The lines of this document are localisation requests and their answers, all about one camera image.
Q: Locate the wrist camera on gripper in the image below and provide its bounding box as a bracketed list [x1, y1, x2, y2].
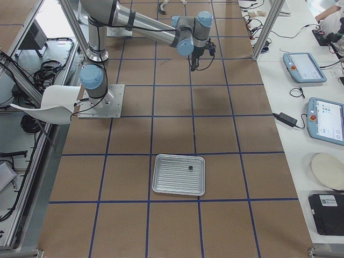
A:
[206, 38, 216, 57]

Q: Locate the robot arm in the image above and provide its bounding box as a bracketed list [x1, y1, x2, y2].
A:
[79, 1, 216, 118]

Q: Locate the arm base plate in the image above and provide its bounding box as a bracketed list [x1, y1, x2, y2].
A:
[77, 84, 125, 119]
[107, 27, 133, 38]

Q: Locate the black flat box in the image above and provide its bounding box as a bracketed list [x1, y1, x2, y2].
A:
[308, 194, 343, 236]

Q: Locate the cream round plate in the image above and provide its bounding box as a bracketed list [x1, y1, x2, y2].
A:
[311, 153, 343, 191]

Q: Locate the teach pendant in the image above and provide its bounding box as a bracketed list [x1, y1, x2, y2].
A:
[307, 97, 343, 146]
[283, 52, 327, 83]

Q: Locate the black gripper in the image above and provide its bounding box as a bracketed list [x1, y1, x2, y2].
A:
[190, 46, 204, 71]

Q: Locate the olive brake shoe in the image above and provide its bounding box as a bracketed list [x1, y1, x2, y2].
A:
[157, 2, 167, 15]

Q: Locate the aluminium frame post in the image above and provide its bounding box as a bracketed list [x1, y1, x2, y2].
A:
[252, 0, 285, 61]

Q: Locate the near teach pendant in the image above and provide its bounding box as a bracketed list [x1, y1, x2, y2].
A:
[307, 97, 343, 146]

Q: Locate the far teach pendant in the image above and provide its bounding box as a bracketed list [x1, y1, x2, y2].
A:
[283, 52, 327, 83]

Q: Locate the black power adapter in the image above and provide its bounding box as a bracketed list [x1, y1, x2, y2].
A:
[273, 112, 297, 127]

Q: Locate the white chair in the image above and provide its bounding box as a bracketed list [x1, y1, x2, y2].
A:
[10, 85, 81, 125]

